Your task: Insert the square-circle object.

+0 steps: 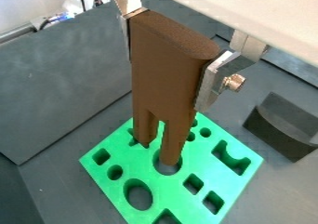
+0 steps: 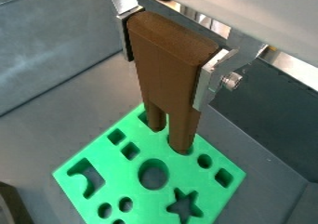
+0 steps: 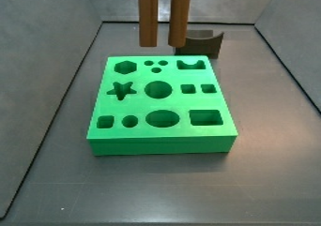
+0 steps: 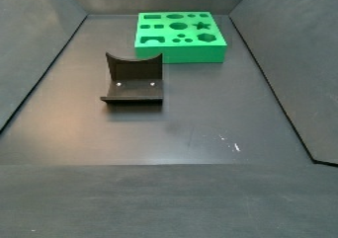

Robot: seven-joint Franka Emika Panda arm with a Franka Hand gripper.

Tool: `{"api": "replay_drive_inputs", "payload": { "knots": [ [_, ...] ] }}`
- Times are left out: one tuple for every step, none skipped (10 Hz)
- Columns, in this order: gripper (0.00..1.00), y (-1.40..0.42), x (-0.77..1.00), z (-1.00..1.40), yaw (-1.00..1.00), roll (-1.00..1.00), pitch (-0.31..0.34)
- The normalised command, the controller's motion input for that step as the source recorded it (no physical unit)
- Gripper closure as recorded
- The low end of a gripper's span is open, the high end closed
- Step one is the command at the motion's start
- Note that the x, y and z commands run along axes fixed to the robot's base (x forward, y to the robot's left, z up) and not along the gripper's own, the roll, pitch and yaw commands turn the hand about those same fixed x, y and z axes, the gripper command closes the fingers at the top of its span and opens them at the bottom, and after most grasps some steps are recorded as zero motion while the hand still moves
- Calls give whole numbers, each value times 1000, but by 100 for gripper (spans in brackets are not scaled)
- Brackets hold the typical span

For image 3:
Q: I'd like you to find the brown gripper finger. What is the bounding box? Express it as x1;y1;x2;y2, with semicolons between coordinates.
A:
138;0;158;47
169;0;192;48

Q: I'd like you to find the dark grey square-circle object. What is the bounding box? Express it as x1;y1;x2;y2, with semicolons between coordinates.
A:
174;30;225;59

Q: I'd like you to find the green shape sorter block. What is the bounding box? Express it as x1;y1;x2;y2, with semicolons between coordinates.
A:
87;55;238;156

